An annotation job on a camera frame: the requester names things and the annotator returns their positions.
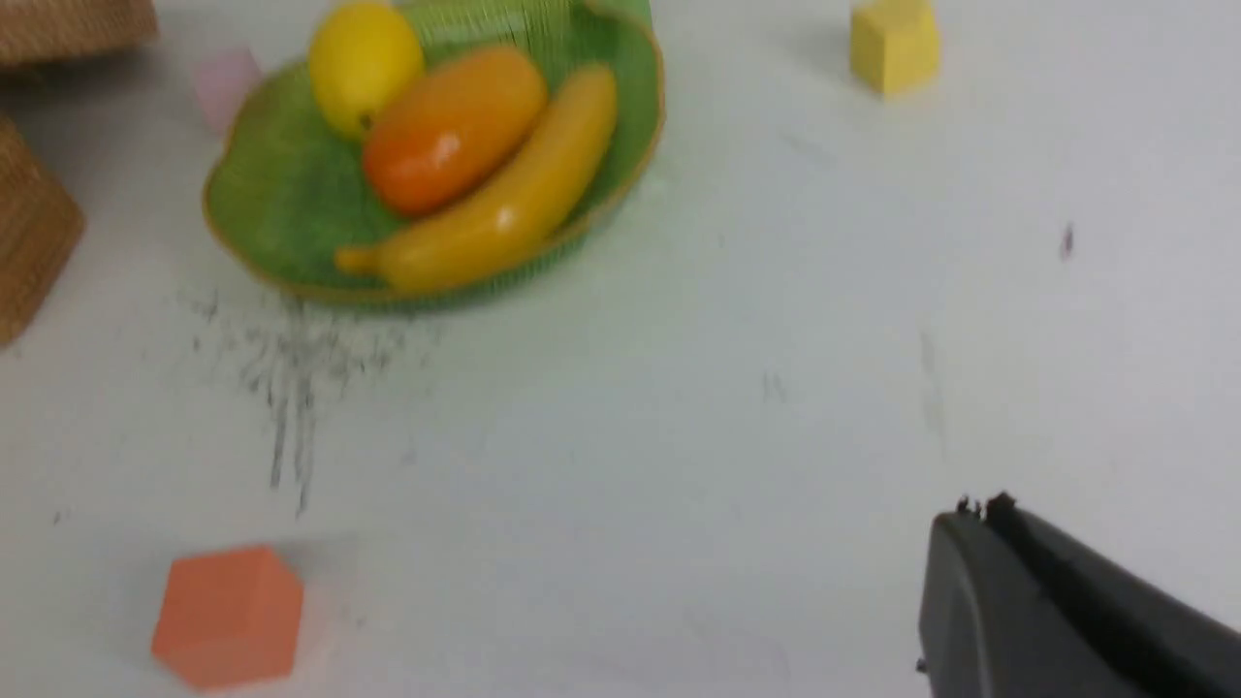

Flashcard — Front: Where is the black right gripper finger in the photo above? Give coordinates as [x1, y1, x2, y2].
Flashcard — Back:
[916, 493, 1240, 697]

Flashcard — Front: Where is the yellow plastic banana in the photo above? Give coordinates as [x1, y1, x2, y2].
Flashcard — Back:
[334, 63, 618, 296]

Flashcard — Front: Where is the orange plastic mango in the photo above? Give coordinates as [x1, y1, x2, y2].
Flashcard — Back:
[361, 43, 549, 216]

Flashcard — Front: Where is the pink foam cube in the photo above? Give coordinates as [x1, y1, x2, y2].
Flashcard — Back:
[192, 46, 264, 134]

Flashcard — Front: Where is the green leaf-shaped glass plate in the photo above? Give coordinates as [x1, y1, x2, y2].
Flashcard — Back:
[204, 1, 666, 312]

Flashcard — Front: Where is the woven rattan basket green lining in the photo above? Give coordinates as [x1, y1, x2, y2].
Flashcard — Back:
[1, 1, 159, 347]

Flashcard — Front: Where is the yellow plastic lemon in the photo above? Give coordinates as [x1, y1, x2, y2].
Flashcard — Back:
[307, 1, 424, 142]

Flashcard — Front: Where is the orange foam cube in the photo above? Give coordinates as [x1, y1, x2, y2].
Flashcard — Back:
[150, 545, 304, 692]

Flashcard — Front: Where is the yellow foam cube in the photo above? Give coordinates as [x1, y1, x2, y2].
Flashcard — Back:
[849, 1, 942, 99]

